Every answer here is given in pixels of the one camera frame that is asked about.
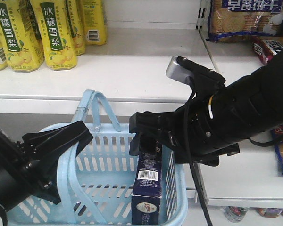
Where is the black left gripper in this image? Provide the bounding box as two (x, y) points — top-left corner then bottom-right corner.
(0, 121), (93, 204)

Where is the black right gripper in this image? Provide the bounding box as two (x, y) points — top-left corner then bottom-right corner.
(129, 105), (240, 167)

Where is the dark blue cookie box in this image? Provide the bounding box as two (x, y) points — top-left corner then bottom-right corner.
(131, 143), (162, 225)

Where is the light blue plastic basket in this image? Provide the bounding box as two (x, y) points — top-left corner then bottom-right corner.
(4, 89), (189, 226)

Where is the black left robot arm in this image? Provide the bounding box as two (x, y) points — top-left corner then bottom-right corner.
(0, 121), (93, 226)

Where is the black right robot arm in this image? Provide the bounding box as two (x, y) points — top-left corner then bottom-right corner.
(129, 50), (283, 167)

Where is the white drinks shelf unit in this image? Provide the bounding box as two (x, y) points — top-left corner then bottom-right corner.
(0, 0), (283, 208)

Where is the bottle under right shelf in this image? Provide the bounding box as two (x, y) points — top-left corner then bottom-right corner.
(224, 206), (250, 223)

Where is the breakfast biscuit bag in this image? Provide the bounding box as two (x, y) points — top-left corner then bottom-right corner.
(208, 0), (283, 42)

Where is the red snack pack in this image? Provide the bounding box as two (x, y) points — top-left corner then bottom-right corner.
(252, 36), (283, 65)

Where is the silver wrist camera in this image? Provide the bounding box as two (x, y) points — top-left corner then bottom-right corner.
(166, 56), (192, 86)

